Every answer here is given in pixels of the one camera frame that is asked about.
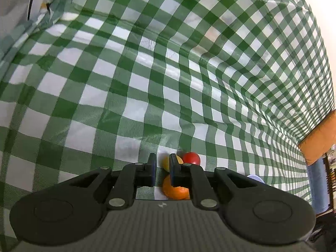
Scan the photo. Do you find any red tomato top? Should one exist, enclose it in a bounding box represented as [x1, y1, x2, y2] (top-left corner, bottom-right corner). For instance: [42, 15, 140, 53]
[182, 152, 201, 165]

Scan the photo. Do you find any bare orange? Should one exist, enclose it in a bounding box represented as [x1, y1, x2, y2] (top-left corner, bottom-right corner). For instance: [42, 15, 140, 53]
[162, 175, 190, 200]

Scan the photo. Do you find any yellow lemon top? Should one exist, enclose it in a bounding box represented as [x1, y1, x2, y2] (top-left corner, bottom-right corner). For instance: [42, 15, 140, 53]
[161, 155, 183, 172]

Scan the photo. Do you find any light blue plate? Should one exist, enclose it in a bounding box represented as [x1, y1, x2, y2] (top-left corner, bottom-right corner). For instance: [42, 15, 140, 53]
[248, 175, 265, 184]

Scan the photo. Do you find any green white checkered cloth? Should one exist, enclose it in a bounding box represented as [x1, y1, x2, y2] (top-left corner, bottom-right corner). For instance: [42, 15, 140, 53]
[1, 0, 334, 251]

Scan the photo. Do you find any blue sofa seat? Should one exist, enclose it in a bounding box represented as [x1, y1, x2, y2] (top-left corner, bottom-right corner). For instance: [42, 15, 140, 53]
[307, 158, 330, 214]

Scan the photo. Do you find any orange cushion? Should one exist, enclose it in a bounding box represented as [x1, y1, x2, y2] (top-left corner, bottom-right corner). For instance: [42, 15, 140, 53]
[298, 110, 336, 166]

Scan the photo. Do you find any wooden chair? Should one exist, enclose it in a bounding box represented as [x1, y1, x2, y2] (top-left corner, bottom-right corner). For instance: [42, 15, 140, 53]
[322, 154, 335, 213]

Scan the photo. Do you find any white patterned pillow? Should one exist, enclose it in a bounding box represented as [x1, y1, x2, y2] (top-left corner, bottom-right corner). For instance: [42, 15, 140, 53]
[1, 0, 53, 47]

